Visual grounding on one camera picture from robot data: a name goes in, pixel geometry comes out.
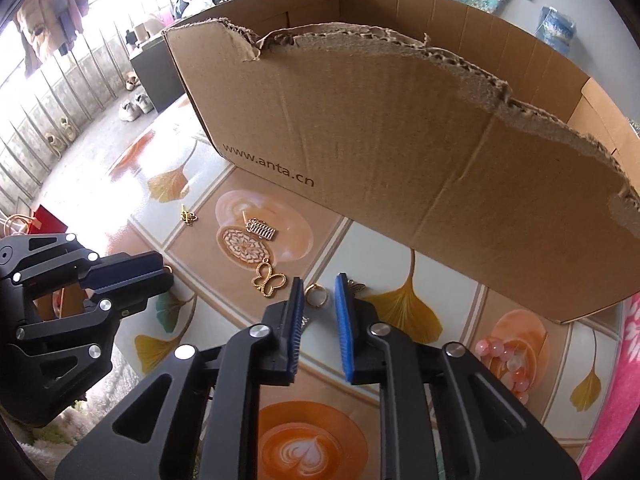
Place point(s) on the dark cabinet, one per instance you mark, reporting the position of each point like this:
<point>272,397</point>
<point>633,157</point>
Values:
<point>155,80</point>

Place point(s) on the ginkgo leaf print table mat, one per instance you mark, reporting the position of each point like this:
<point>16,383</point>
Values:
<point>320,410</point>

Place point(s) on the green fluffy cloth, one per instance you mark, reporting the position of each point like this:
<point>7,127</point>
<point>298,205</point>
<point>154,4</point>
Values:
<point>50,430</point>

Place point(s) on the blue water jug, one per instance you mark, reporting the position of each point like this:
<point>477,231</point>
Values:
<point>555,30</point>

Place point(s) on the metal window railing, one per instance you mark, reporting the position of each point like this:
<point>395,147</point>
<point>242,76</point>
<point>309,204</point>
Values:
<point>75,90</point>

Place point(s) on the beige slippers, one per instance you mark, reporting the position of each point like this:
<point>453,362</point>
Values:
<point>55,137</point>

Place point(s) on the beige shoes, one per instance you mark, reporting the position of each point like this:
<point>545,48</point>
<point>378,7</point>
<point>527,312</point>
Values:
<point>131,80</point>

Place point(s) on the white sneaker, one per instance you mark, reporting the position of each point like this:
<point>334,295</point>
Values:
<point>129,110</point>
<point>145,102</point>

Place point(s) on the silver butterfly charm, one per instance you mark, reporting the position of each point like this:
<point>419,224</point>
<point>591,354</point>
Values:
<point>357,286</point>

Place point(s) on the gold butterfly charm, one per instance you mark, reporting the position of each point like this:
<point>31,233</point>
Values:
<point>268,276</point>

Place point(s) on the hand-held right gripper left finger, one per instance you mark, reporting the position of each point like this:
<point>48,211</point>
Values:
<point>295,330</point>

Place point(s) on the red paper bag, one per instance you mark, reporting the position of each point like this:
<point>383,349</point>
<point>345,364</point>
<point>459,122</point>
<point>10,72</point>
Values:
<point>47,217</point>

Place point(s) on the pink floral blanket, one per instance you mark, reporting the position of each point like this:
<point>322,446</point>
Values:
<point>615,410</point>

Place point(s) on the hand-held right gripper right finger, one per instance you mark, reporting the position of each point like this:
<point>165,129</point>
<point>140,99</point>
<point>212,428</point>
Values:
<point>344,330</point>

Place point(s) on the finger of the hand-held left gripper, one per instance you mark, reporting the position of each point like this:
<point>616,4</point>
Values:
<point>130,267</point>
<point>125,297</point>

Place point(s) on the small gold charm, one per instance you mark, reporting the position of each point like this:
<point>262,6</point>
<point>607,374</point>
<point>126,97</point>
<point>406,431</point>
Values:
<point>188,217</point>

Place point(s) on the brown cardboard box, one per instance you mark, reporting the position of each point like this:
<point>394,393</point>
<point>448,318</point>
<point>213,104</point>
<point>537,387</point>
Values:
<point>400,160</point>

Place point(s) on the hanging jacket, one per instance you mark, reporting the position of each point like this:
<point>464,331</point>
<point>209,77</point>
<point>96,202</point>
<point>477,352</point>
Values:
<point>40,30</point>

